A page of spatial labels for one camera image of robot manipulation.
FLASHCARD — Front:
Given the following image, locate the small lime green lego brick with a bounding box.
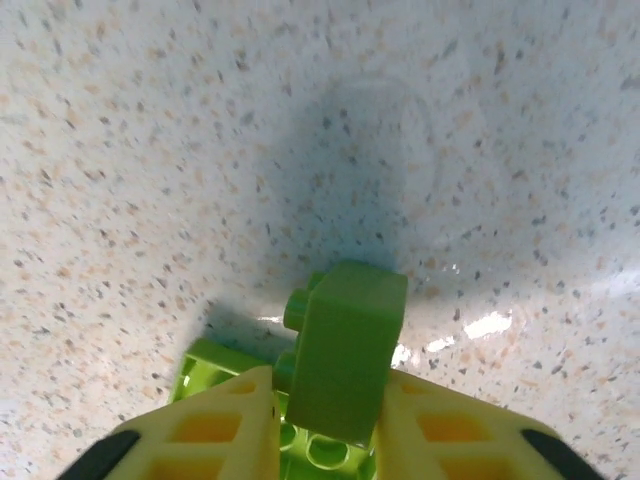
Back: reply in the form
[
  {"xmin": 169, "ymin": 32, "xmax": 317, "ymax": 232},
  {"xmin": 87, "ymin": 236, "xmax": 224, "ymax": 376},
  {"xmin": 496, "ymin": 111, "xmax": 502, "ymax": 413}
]
[{"xmin": 272, "ymin": 260, "xmax": 409, "ymax": 446}]

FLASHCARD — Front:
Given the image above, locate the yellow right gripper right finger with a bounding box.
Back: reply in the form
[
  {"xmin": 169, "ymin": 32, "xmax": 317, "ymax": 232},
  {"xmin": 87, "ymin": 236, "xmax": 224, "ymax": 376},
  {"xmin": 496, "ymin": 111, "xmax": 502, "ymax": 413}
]
[{"xmin": 372, "ymin": 372, "xmax": 601, "ymax": 480}]

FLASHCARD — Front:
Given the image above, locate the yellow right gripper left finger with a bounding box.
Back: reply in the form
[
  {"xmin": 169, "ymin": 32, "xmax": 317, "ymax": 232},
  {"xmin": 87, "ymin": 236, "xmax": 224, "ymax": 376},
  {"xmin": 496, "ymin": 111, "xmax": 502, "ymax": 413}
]
[{"xmin": 59, "ymin": 365, "xmax": 282, "ymax": 480}]

